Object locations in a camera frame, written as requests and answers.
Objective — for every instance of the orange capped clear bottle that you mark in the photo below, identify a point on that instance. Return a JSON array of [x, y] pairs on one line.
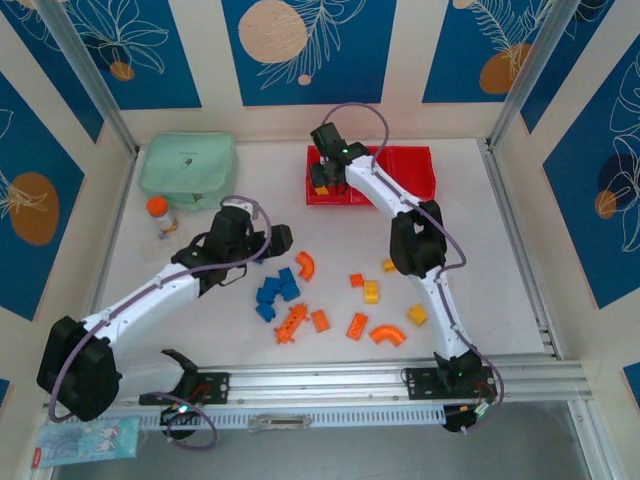
[[161, 215]]

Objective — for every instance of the small yellow lego brick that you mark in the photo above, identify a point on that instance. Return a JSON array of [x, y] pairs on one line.
[[388, 265]]

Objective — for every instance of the aluminium front rail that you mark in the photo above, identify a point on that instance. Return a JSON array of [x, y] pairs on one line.
[[320, 380]]

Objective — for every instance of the mint green fabric pouch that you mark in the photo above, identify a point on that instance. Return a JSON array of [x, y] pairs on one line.
[[185, 162]]

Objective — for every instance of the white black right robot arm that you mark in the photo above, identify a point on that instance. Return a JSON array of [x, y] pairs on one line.
[[435, 300]]

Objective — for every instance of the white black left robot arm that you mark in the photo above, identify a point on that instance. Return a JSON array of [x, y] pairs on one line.
[[145, 300]]

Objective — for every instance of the orange curved lego piece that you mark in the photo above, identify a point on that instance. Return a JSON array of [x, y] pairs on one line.
[[388, 335], [306, 264]]

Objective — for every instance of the light blue printed packet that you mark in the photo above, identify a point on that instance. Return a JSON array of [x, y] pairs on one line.
[[87, 442]]

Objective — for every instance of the blue lego brick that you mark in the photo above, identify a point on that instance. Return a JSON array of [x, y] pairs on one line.
[[267, 290], [288, 281], [265, 311], [259, 260]]

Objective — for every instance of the aluminium side rail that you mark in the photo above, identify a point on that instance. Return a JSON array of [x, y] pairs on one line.
[[115, 230], [520, 250]]

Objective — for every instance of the orange long holed lego beam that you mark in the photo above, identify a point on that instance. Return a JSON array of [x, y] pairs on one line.
[[291, 324]]

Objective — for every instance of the metal latch plate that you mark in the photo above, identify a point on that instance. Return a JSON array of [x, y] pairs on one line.
[[280, 422]]

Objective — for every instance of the small orange lego brick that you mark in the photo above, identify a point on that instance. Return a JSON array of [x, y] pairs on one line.
[[357, 280]]

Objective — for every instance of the aluminium frame post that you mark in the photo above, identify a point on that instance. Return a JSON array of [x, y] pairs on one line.
[[87, 75], [537, 75]]

